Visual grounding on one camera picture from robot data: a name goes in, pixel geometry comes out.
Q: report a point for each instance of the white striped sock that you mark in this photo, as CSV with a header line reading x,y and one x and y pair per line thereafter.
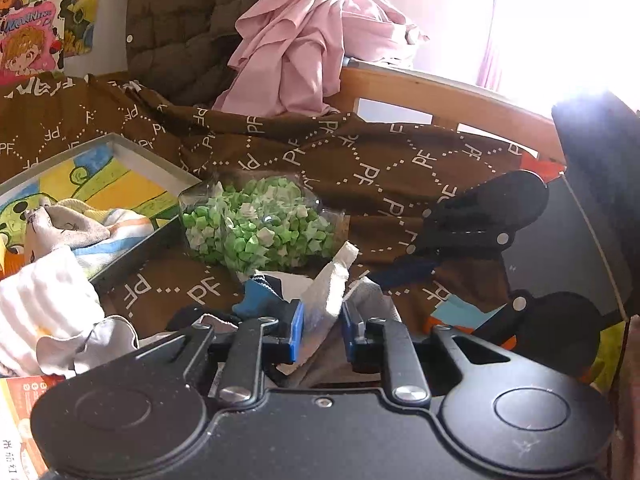
x,y
45,300

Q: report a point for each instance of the shallow grey box with drawing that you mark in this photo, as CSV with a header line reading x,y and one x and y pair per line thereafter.
x,y
125,180

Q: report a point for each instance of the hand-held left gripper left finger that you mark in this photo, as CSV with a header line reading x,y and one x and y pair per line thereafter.
x,y
298,332

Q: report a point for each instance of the group of wall drawings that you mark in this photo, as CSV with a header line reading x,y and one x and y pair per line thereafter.
x,y
35,35

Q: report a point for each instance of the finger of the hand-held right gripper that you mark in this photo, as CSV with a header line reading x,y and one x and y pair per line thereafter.
x,y
405,272
500,317

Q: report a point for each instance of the orange and white carton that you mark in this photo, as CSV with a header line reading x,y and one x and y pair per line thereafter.
x,y
20,410

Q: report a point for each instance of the white cloth with coloured stripes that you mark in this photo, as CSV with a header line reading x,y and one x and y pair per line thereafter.
x,y
120,240

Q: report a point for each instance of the pink curtain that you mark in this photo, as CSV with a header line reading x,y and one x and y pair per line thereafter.
x,y
490,60

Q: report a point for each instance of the olive quilted jacket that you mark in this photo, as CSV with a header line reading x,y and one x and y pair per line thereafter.
x,y
175,35

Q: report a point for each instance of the brown printed blanket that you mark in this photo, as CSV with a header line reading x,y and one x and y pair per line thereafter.
x,y
380,175

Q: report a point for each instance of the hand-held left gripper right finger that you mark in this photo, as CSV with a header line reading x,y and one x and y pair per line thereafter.
x,y
349,334

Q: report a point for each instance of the grey linen printed pouch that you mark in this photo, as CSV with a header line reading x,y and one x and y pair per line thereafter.
x,y
70,227

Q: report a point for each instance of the pink clothes heap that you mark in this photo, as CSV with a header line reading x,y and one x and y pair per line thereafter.
x,y
300,35

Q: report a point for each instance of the plain grey sock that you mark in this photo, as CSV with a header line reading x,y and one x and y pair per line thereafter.
x,y
110,340

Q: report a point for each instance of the white tissue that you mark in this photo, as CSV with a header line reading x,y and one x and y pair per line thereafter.
x,y
325,290

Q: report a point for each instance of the glass jar of green paper stars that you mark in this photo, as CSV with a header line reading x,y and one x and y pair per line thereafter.
x,y
260,230

